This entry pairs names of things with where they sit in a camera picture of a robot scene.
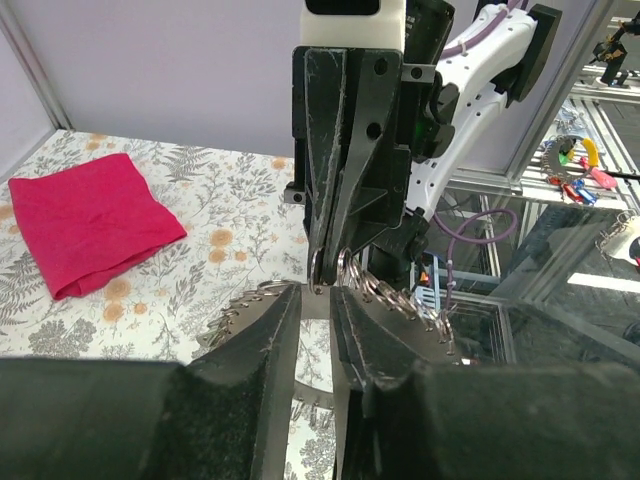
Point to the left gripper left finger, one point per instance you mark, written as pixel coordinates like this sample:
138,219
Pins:
109,419

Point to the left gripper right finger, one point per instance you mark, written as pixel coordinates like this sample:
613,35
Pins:
555,414

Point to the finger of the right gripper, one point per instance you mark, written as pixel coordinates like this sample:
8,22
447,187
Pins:
324,80
370,118

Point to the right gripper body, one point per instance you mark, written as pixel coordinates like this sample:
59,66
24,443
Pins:
424,126

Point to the metal ring key organizer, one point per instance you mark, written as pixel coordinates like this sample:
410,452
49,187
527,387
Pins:
397,385

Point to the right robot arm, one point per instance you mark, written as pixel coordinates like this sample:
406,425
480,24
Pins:
493,63

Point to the magenta folded cloth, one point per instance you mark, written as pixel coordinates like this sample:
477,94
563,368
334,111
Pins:
90,223

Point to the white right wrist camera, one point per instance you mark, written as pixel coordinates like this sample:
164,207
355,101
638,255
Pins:
353,24

